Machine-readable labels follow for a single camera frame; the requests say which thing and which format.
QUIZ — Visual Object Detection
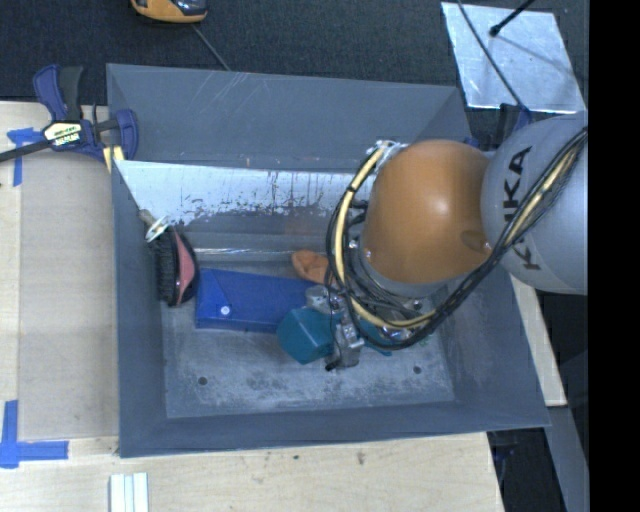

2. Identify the black and pink brush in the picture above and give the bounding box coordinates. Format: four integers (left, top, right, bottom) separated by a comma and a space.
138, 208, 201, 309

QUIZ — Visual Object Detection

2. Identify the grey metal bin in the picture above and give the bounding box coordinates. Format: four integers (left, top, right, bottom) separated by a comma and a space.
105, 63, 552, 459

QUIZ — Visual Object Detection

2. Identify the teal block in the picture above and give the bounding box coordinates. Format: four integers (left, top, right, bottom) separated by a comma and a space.
276, 304, 397, 366

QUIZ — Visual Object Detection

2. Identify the blue flat box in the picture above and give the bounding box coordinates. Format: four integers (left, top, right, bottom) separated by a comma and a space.
194, 267, 322, 335

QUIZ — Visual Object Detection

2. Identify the orange toy food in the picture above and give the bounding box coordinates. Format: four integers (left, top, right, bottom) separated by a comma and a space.
291, 249, 332, 287

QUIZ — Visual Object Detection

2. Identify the pale wood flat board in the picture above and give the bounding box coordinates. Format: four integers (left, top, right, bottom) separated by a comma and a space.
17, 149, 121, 442

